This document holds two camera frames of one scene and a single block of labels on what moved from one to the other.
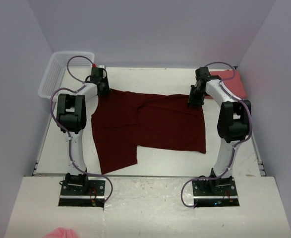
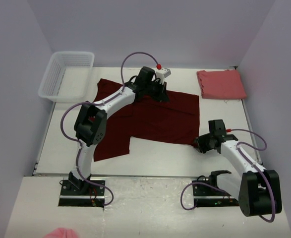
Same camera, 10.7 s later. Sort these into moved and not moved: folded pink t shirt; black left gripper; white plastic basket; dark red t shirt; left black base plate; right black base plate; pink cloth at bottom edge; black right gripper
Moved: dark red t shirt; black left gripper; black right gripper
Not moved: pink cloth at bottom edge; right black base plate; white plastic basket; folded pink t shirt; left black base plate
